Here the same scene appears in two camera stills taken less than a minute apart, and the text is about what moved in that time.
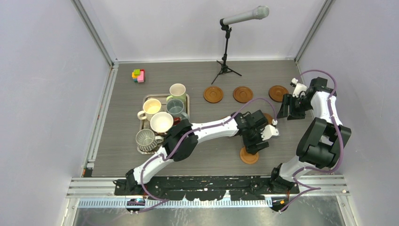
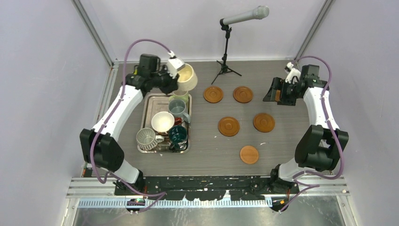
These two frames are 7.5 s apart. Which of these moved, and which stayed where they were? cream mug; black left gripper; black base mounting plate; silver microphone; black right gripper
Moved: black left gripper; black right gripper; cream mug
Stayed: black base mounting plate; silver microphone
